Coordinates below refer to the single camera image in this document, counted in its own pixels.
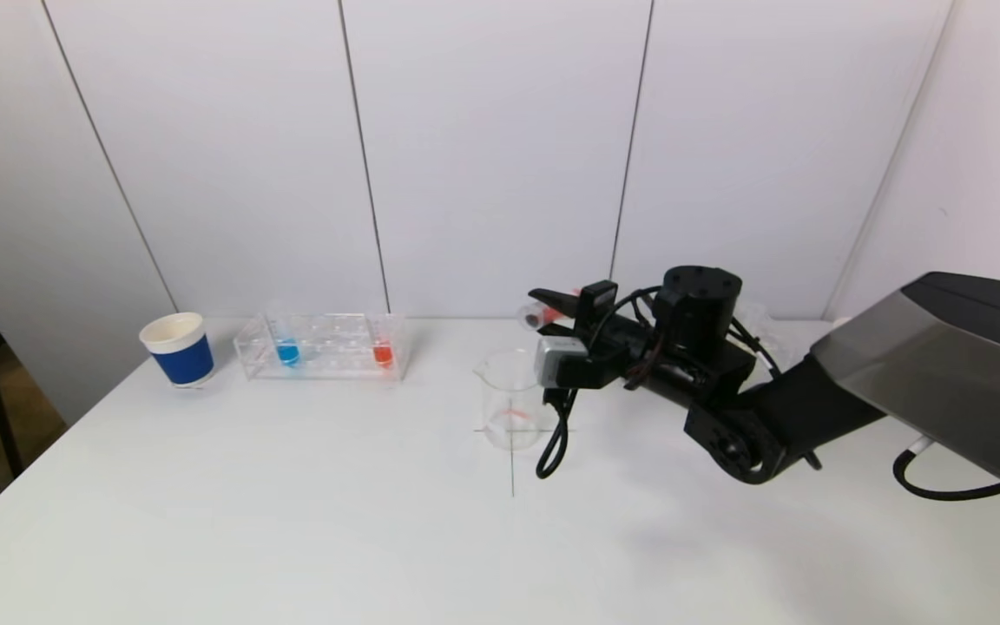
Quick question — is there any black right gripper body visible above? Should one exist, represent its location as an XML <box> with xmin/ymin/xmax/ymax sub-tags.
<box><xmin>574</xmin><ymin>280</ymin><xmax>660</xmax><ymax>348</ymax></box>

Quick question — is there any red liquid test tube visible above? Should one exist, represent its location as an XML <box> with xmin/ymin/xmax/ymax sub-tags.
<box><xmin>516</xmin><ymin>291</ymin><xmax>585</xmax><ymax>332</ymax></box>

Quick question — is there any clear glass beaker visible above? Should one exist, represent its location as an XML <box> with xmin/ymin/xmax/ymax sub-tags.
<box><xmin>473</xmin><ymin>349</ymin><xmax>545</xmax><ymax>451</ymax></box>

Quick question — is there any test tube with orange-red pigment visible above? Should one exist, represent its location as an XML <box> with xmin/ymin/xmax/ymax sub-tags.
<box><xmin>370</xmin><ymin>311</ymin><xmax>397</xmax><ymax>370</ymax></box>

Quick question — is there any clear acrylic test tube rack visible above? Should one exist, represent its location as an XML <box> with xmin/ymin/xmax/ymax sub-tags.
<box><xmin>234</xmin><ymin>312</ymin><xmax>410</xmax><ymax>383</ymax></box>
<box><xmin>730</xmin><ymin>299</ymin><xmax>794</xmax><ymax>374</ymax></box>

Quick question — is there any test tube with blue pigment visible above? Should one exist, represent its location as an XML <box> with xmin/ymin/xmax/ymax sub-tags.
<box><xmin>267</xmin><ymin>306</ymin><xmax>302</xmax><ymax>368</ymax></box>

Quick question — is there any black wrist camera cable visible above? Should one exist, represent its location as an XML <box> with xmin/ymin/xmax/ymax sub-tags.
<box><xmin>536</xmin><ymin>286</ymin><xmax>668</xmax><ymax>481</ymax></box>

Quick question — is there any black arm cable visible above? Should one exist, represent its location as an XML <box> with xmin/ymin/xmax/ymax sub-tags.
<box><xmin>892</xmin><ymin>437</ymin><xmax>1000</xmax><ymax>503</ymax></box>

